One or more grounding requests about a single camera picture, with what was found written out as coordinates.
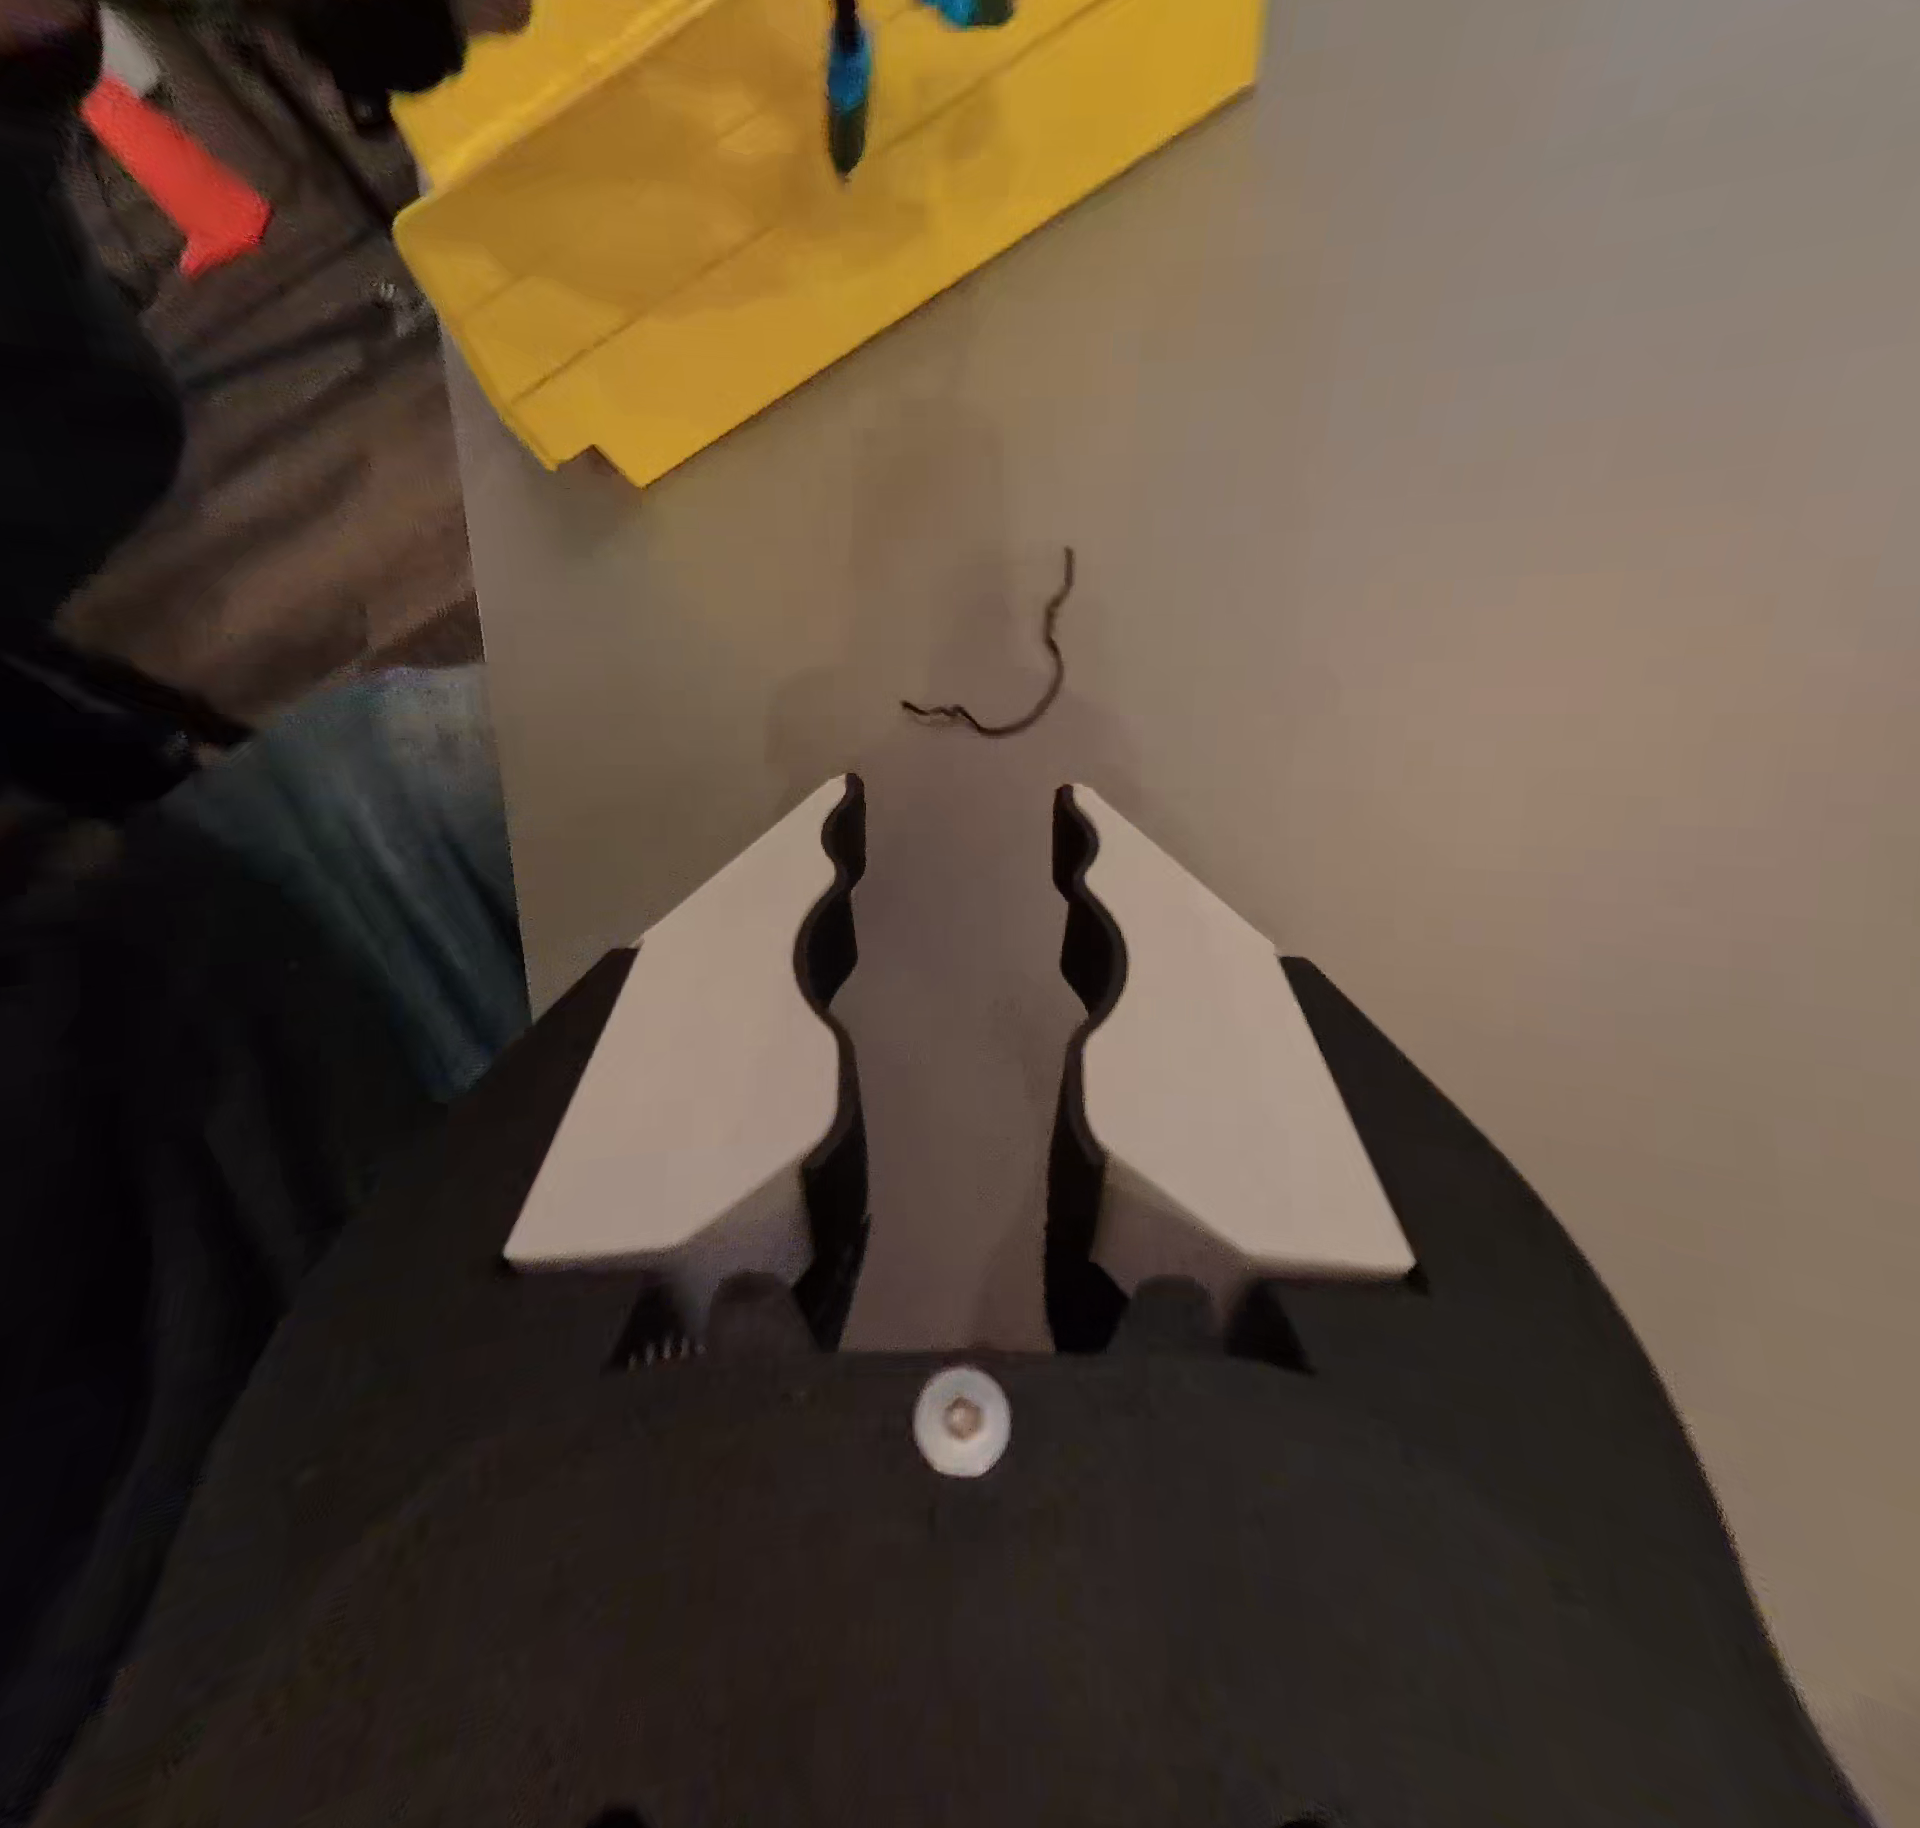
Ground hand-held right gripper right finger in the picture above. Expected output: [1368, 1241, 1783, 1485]
[1042, 783, 1419, 1349]

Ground person's blue jeans leg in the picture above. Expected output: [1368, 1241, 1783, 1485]
[168, 663, 540, 1112]

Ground yellow plastic bin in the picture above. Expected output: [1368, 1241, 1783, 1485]
[386, 0, 1279, 490]

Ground thin dark twist tie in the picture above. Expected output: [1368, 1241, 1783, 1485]
[896, 543, 1087, 741]

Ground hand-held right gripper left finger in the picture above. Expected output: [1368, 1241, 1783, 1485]
[503, 779, 876, 1349]

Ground orange floor object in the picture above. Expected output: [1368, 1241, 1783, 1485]
[84, 77, 278, 278]

